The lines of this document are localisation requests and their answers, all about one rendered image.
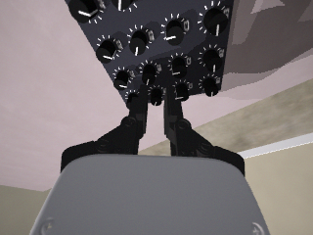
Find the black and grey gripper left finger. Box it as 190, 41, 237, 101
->
61, 84, 148, 172

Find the black knob box with dials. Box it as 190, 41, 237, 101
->
65, 0, 234, 110

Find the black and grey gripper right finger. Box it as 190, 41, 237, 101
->
163, 86, 246, 178

